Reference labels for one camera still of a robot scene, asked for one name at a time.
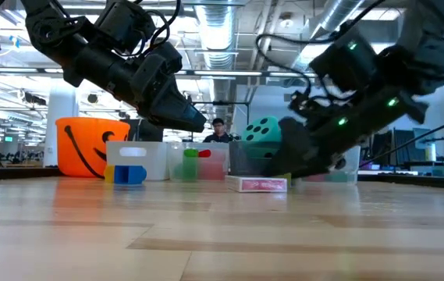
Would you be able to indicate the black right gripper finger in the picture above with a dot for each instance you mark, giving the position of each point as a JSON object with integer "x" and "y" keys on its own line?
{"x": 295, "y": 152}

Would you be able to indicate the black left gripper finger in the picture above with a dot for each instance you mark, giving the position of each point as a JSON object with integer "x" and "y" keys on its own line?
{"x": 178, "y": 113}

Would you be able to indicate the lime green small brick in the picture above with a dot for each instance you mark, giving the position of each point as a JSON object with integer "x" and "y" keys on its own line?
{"x": 287, "y": 178}

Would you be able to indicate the teal foam die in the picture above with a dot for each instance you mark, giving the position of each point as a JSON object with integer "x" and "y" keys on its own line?
{"x": 262, "y": 136}

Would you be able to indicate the red two-stud block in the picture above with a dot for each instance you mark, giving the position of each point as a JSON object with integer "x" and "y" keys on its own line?
{"x": 204, "y": 153}

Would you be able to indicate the playing card box red back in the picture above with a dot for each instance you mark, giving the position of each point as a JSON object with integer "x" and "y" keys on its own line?
{"x": 256, "y": 184}

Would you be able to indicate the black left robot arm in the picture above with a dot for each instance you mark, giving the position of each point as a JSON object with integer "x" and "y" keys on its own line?
{"x": 89, "y": 58}

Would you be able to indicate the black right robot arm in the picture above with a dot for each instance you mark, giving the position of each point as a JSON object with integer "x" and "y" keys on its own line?
{"x": 428, "y": 58}

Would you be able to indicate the dark background monitor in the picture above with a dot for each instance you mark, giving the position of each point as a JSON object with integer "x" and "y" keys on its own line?
{"x": 391, "y": 148}

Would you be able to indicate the person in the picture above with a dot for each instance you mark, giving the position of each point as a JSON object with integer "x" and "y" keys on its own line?
{"x": 218, "y": 134}

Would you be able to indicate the clear plastic bin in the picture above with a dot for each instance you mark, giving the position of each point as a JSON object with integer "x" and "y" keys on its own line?
{"x": 348, "y": 164}
{"x": 175, "y": 168}

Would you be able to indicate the grey plastic bin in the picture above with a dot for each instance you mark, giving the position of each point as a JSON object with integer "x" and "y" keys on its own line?
{"x": 245, "y": 166}

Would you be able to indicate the white plastic bin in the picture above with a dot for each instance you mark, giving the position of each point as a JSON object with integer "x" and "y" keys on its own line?
{"x": 155, "y": 164}

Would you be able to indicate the blue single-stud block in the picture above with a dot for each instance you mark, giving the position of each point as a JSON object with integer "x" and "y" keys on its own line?
{"x": 128, "y": 175}

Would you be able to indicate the yellow single-stud block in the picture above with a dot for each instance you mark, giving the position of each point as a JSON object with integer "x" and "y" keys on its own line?
{"x": 108, "y": 174}

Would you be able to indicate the orange pumpkin bucket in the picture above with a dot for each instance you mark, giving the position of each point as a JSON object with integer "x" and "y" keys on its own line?
{"x": 85, "y": 152}

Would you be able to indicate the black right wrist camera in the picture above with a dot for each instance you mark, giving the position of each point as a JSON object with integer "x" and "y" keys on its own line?
{"x": 346, "y": 62}

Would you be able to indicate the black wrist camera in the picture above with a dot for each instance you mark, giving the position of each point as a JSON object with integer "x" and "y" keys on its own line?
{"x": 128, "y": 23}
{"x": 346, "y": 62}

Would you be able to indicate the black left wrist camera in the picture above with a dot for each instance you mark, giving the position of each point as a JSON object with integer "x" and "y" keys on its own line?
{"x": 128, "y": 23}

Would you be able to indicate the silver ventilation duct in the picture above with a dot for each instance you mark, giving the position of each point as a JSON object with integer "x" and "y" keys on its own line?
{"x": 217, "y": 35}

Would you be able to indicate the black aluminium rig frame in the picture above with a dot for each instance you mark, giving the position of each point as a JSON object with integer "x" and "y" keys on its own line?
{"x": 11, "y": 173}

